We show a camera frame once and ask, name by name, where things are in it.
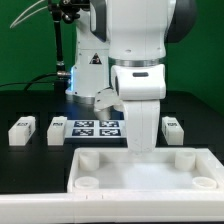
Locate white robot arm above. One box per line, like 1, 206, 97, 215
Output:
61, 0, 197, 152

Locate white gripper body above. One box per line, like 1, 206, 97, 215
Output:
94, 64, 166, 152

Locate black camera stand pole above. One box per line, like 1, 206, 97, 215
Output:
47, 0, 80, 94

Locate black cable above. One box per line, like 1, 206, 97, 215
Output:
0, 72, 59, 91

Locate white desk top tray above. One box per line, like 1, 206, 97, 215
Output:
67, 148, 224, 192

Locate white front rail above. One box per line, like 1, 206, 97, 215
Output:
0, 190, 224, 224

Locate white cables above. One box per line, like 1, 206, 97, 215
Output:
9, 0, 50, 30

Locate fiducial marker sheet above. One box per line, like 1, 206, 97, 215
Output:
65, 120, 126, 139

